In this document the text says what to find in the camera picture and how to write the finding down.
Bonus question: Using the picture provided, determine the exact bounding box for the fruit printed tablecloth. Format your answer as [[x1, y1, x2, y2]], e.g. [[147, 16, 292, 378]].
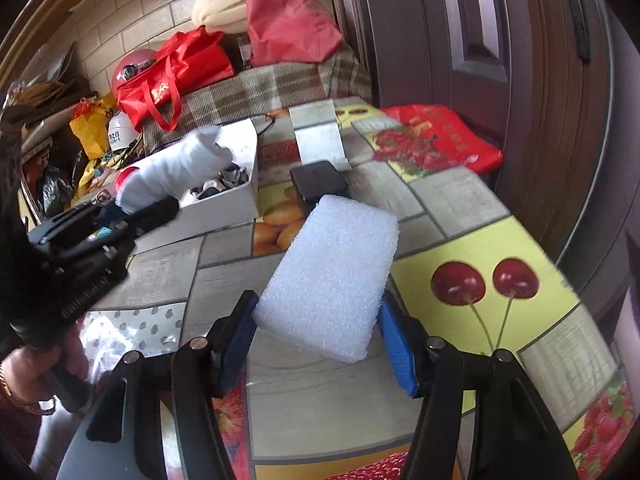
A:
[[30, 95, 637, 480]]

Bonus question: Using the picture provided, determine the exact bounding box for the person's left hand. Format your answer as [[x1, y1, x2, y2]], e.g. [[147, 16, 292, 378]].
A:
[[0, 330, 92, 413]]

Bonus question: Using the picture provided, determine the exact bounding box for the white cardboard box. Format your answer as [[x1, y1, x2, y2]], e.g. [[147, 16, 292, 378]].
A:
[[120, 119, 261, 241]]

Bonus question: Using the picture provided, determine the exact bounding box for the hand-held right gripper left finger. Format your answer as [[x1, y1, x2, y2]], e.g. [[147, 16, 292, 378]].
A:
[[55, 289, 261, 480]]

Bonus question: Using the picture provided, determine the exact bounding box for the black box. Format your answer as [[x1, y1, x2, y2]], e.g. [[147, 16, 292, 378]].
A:
[[290, 161, 351, 215]]

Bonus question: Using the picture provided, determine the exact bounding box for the dark red cloth bag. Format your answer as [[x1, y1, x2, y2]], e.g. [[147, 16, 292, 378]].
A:
[[244, 0, 345, 67]]

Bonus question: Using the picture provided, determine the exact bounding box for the black and white cloth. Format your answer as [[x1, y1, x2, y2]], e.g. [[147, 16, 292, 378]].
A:
[[190, 162, 251, 202]]

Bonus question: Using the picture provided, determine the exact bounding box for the red tote bag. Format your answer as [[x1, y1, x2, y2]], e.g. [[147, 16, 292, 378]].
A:
[[116, 26, 236, 133]]

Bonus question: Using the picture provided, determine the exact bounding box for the brown wooden door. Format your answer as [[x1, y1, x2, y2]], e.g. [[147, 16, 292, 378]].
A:
[[325, 0, 640, 356]]

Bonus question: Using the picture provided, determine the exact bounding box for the white helmet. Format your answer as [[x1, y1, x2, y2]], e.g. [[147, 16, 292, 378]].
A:
[[107, 109, 138, 151]]

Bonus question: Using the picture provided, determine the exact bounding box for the black plastic bag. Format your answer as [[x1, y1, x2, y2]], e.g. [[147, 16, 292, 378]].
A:
[[40, 150, 86, 216]]

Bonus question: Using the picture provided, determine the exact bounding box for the white foam sheet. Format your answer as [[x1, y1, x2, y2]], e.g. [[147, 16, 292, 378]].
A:
[[116, 127, 237, 216]]

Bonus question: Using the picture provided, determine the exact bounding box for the red plastic bag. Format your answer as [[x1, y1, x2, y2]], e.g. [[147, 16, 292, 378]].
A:
[[381, 105, 504, 176]]

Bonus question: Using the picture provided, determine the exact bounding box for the white foam block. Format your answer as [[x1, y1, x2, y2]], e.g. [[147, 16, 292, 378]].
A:
[[252, 194, 401, 365]]

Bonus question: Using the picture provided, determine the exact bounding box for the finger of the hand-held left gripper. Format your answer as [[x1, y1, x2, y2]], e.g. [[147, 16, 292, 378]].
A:
[[97, 195, 181, 235]]

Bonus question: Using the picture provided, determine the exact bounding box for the silver metal box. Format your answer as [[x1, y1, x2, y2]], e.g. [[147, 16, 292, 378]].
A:
[[294, 122, 351, 173]]

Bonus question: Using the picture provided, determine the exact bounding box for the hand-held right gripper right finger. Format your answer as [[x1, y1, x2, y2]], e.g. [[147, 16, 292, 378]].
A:
[[376, 292, 583, 480]]

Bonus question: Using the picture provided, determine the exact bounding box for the stack of cardboard sheets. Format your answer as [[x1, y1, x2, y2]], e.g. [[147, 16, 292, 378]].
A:
[[0, 42, 98, 148]]

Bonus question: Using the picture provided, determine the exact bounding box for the clear dotted plastic bag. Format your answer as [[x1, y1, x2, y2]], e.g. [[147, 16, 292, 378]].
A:
[[81, 305, 187, 378]]

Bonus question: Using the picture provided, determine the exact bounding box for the red helmet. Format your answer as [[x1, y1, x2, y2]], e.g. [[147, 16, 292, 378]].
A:
[[111, 49, 160, 98]]

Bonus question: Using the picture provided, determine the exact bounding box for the plaid blanket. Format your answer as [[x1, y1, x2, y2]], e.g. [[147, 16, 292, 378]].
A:
[[137, 45, 373, 148]]

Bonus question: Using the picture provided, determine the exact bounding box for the cream foam roll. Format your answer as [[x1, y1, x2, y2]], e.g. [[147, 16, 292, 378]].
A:
[[192, 0, 257, 33]]

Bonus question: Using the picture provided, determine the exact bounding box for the yellow bag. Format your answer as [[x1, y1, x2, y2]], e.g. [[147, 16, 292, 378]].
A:
[[69, 92, 117, 160]]

